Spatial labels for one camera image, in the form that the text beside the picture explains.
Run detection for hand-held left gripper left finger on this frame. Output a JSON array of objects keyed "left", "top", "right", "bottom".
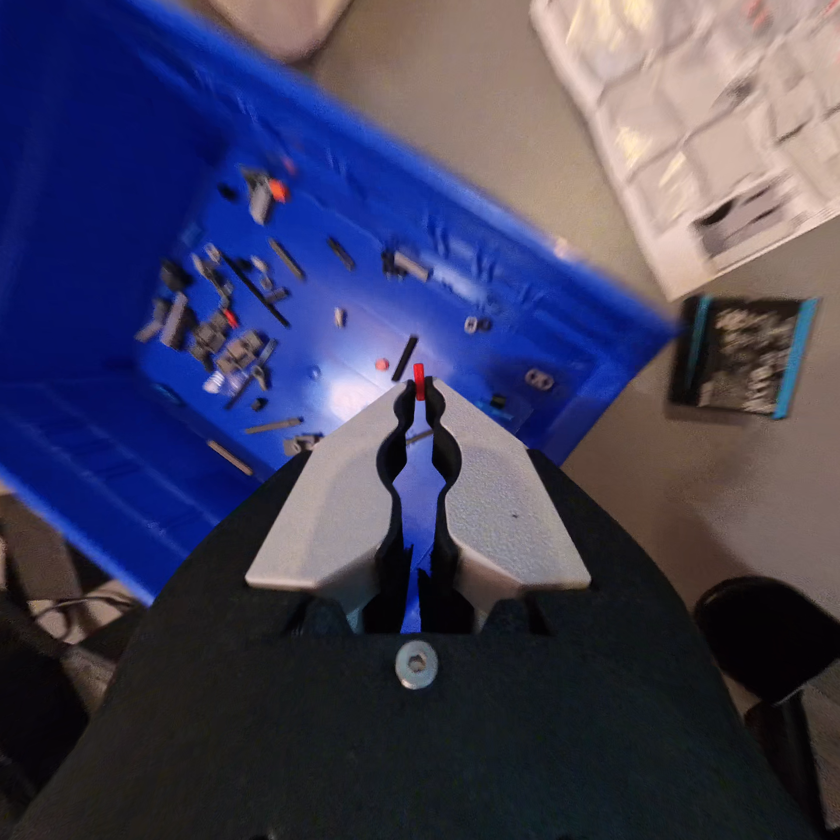
[{"left": 245, "top": 382, "right": 416, "bottom": 634}]

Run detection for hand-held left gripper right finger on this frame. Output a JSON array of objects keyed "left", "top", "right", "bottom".
[{"left": 417, "top": 376, "right": 593, "bottom": 634}]

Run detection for small building parts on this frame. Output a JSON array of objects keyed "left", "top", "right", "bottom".
[{"left": 134, "top": 157, "right": 559, "bottom": 476}]

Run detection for blue plastic bin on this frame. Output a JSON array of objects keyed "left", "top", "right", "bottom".
[{"left": 0, "top": 0, "right": 677, "bottom": 605}]

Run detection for paper instruction sheet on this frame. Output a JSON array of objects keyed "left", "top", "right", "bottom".
[{"left": 530, "top": 0, "right": 840, "bottom": 301}]

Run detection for black chair armrest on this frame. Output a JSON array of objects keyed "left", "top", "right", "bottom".
[{"left": 694, "top": 576, "right": 840, "bottom": 840}]

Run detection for black battery pack blue-edged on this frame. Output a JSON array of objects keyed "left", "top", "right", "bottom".
[{"left": 668, "top": 295, "right": 820, "bottom": 421}]

